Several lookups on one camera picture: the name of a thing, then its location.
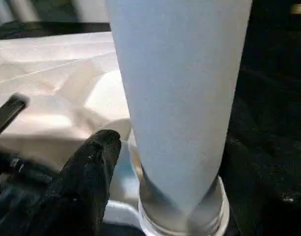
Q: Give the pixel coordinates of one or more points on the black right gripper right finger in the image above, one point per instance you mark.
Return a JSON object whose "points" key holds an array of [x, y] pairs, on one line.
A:
{"points": [[263, 209]]}

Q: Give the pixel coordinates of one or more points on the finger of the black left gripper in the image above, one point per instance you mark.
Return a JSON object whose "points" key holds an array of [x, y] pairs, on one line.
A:
{"points": [[10, 113]]}

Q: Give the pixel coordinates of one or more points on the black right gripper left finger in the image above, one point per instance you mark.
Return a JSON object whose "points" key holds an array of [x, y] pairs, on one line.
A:
{"points": [[79, 191]]}

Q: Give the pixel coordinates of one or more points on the white plastic table leg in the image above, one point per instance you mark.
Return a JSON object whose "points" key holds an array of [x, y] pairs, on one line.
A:
{"points": [[177, 86]]}

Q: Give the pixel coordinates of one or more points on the small gold label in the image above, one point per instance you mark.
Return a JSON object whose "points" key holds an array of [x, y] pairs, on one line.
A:
{"points": [[299, 8]]}

